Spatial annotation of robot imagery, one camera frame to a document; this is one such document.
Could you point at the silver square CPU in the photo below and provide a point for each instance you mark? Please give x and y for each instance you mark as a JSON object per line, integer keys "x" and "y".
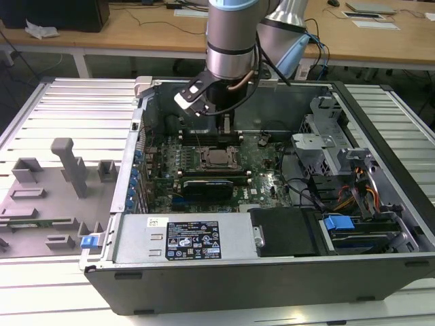
{"x": 218, "y": 158}

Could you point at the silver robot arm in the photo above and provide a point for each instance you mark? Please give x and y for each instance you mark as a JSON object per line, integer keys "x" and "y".
{"x": 231, "y": 34}

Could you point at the CPU socket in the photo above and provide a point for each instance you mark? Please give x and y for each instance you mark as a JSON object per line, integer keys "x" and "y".
{"x": 203, "y": 167}

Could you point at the blue expansion slot clip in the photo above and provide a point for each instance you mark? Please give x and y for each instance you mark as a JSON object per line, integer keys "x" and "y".
{"x": 135, "y": 175}
{"x": 132, "y": 194}
{"x": 138, "y": 157}
{"x": 129, "y": 204}

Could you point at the black drive bay cover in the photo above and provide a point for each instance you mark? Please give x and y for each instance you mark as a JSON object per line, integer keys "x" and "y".
{"x": 285, "y": 234}

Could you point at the black RAM stick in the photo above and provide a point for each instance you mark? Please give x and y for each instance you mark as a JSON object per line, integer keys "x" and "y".
{"x": 217, "y": 175}
{"x": 200, "y": 139}

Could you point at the black round board component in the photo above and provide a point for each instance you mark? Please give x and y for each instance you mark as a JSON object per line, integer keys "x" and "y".
{"x": 171, "y": 123}

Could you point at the dark battery holder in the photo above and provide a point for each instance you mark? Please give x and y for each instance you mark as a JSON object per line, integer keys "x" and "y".
{"x": 264, "y": 140}

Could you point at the white tag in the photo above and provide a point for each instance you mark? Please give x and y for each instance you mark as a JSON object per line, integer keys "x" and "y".
{"x": 303, "y": 73}

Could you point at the green motherboard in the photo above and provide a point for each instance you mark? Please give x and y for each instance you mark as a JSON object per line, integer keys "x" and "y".
{"x": 258, "y": 183}

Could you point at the black graphics card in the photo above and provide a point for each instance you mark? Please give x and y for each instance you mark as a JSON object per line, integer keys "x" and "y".
{"x": 209, "y": 192}

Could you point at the silver metal drive cage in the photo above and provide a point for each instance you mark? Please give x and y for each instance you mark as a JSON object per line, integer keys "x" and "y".
{"x": 316, "y": 146}

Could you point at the wooden desk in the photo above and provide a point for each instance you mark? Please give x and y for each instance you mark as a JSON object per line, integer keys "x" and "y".
{"x": 136, "y": 34}

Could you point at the black computer mouse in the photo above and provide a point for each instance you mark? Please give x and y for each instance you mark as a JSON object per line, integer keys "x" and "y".
{"x": 333, "y": 2}

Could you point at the grey power supply unit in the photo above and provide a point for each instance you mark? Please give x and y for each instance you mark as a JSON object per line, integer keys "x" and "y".
{"x": 136, "y": 237}

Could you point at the blue disk carrier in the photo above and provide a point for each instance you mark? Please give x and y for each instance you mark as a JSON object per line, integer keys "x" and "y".
{"x": 338, "y": 225}

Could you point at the grey flat laptop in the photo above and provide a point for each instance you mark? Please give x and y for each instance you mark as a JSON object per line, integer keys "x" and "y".
{"x": 370, "y": 7}

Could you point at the black open PC case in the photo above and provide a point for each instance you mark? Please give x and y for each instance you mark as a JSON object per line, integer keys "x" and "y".
{"x": 238, "y": 288}

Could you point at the black box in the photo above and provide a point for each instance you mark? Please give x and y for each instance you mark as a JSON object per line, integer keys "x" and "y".
{"x": 51, "y": 13}

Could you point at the crumpled white paper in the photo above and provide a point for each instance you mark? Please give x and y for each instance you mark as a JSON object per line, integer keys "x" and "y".
{"x": 42, "y": 30}

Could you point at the blue case latch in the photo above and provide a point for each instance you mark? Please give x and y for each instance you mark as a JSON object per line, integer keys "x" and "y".
{"x": 88, "y": 241}

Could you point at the black hard disk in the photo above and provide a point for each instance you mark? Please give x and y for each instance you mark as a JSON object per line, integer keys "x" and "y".
{"x": 365, "y": 237}

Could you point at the grey parts rack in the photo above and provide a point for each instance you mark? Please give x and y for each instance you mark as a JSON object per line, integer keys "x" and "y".
{"x": 51, "y": 210}

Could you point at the green RAM stick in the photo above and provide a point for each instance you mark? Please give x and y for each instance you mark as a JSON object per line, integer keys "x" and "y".
{"x": 30, "y": 224}

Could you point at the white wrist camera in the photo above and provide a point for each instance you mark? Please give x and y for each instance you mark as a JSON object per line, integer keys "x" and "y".
{"x": 185, "y": 100}

